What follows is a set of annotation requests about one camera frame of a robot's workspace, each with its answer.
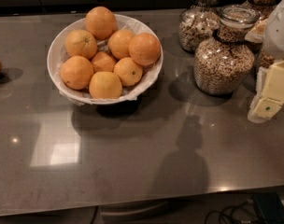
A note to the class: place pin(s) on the top orange in bowl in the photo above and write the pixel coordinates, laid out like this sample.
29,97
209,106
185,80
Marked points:
101,22

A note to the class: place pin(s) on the upper middle orange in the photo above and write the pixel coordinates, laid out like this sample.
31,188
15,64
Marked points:
118,43

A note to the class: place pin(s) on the back right glass jar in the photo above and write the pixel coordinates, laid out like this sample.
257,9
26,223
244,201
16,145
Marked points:
264,7

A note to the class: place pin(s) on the orange in bowl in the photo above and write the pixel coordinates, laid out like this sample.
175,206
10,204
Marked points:
145,49
103,62
101,22

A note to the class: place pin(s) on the upper left orange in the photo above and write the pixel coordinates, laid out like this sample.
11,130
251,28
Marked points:
80,42

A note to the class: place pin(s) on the right orange in bowl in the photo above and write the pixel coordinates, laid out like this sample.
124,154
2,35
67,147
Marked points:
145,49

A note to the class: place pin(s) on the lower right small orange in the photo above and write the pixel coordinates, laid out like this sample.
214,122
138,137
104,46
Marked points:
128,71

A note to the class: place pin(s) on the white bowl with liner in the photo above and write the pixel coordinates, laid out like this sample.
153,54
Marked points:
57,55

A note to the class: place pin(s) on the black box under table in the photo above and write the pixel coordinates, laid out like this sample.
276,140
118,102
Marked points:
269,208

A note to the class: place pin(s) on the bottom front orange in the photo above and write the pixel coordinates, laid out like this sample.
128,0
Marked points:
105,85

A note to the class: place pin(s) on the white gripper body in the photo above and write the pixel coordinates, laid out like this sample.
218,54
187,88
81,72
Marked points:
278,36

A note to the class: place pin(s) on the centre orange in bowl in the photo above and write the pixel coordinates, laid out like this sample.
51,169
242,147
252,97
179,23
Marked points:
103,62

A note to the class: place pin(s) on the lower left orange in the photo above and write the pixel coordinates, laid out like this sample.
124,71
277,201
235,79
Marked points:
76,72

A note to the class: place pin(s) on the front glass cereal jar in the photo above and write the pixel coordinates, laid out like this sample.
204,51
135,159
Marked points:
223,61

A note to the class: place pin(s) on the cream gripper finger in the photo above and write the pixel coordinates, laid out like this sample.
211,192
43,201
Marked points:
269,98
255,35

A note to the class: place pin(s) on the back left glass jar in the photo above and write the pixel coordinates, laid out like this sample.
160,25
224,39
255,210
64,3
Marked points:
197,23

